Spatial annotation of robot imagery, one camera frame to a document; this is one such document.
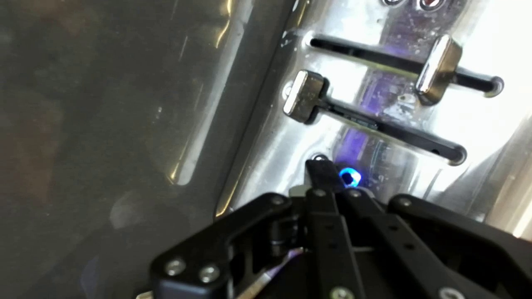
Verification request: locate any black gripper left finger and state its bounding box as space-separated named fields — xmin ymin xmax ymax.
xmin=148 ymin=158 xmax=363 ymax=299

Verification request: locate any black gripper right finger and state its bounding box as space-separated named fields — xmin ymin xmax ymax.
xmin=323 ymin=159 xmax=532 ymax=299

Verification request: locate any chrome toaster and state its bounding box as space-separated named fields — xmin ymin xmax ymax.
xmin=165 ymin=0 xmax=532 ymax=234

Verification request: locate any chrome toaster lever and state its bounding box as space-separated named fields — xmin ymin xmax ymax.
xmin=414 ymin=33 xmax=464 ymax=106
xmin=281 ymin=70 xmax=331 ymax=124

